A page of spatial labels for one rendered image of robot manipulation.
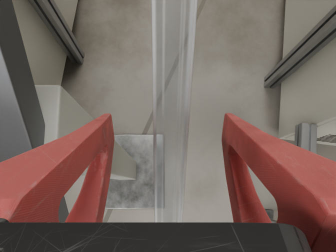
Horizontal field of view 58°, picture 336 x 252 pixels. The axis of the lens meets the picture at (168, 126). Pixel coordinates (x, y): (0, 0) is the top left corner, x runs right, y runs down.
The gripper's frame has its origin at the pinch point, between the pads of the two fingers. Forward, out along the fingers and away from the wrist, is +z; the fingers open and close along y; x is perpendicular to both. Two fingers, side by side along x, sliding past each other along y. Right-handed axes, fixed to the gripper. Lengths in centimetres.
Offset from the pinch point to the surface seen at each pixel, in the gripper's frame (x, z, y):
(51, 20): 17, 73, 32
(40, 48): 24, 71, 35
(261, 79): 44, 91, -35
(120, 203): 73, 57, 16
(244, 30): 30, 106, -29
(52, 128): 5.8, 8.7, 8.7
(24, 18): 14, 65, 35
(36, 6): 12, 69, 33
